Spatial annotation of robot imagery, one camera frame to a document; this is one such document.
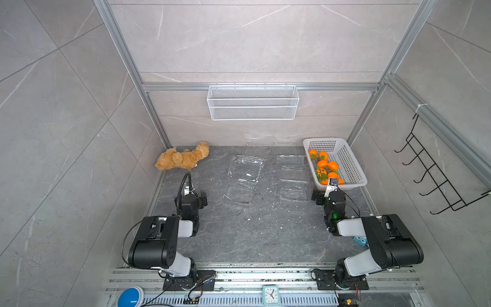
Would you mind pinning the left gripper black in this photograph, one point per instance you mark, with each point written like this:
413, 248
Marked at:
201, 201

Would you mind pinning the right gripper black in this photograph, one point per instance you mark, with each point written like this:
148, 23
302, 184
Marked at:
321, 194

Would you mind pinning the leafy twin oranges container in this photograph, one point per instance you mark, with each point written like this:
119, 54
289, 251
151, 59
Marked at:
318, 156
328, 165

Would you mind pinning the clear clamshell container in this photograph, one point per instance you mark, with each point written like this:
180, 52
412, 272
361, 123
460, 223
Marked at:
290, 162
257, 150
243, 176
295, 190

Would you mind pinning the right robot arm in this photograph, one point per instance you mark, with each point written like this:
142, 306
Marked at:
390, 243

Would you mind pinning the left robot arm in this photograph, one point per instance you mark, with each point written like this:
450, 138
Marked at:
155, 243

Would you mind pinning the small blue clock on table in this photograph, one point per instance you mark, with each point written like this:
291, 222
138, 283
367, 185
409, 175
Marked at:
362, 241

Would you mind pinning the brown teddy bear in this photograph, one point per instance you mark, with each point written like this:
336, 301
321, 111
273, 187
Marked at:
185, 160

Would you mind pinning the white plastic basket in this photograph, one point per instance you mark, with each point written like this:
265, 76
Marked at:
330, 157

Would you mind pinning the small white clock front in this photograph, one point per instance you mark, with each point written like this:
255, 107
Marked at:
271, 295

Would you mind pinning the blue round button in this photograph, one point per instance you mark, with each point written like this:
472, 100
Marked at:
131, 297

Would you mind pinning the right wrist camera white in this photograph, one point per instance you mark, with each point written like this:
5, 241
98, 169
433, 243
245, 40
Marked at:
331, 186

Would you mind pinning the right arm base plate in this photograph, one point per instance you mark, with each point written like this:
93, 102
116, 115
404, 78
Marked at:
333, 280

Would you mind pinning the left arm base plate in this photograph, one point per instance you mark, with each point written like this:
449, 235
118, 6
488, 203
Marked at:
199, 280

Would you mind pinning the white wire wall basket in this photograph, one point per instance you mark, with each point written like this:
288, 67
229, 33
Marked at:
252, 102

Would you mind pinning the black wall hook rack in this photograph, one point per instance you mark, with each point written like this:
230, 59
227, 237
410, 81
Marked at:
453, 200

